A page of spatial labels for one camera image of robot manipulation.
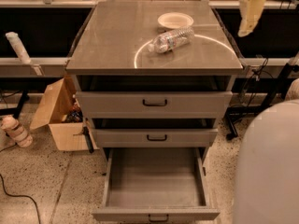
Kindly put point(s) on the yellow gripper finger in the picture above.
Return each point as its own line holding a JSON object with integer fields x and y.
{"x": 250, "y": 11}

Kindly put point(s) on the clear plastic water bottle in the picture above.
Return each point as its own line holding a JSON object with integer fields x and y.
{"x": 171, "y": 40}

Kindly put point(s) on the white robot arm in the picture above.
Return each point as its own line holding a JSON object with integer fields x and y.
{"x": 267, "y": 170}

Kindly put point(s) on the grey metal drawer cabinet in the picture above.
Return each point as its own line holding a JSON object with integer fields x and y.
{"x": 112, "y": 55}

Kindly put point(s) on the grey top drawer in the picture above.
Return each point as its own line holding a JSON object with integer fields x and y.
{"x": 153, "y": 105}

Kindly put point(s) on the grey middle drawer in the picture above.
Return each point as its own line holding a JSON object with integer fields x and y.
{"x": 154, "y": 137}

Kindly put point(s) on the grey open bottom drawer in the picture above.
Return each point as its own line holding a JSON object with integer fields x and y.
{"x": 155, "y": 186}

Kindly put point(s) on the white paper bowl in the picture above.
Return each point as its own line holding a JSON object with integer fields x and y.
{"x": 174, "y": 20}

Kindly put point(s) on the person leg tan trousers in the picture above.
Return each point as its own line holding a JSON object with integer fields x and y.
{"x": 293, "y": 91}

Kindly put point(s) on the open cardboard box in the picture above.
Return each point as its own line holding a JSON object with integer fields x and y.
{"x": 57, "y": 102}

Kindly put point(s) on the white cylindrical tube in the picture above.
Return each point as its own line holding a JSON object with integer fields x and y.
{"x": 18, "y": 47}

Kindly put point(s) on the striped cylinder on floor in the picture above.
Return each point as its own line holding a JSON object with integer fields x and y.
{"x": 16, "y": 131}

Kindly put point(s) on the black stand with cables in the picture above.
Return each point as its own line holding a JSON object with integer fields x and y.
{"x": 259, "y": 80}

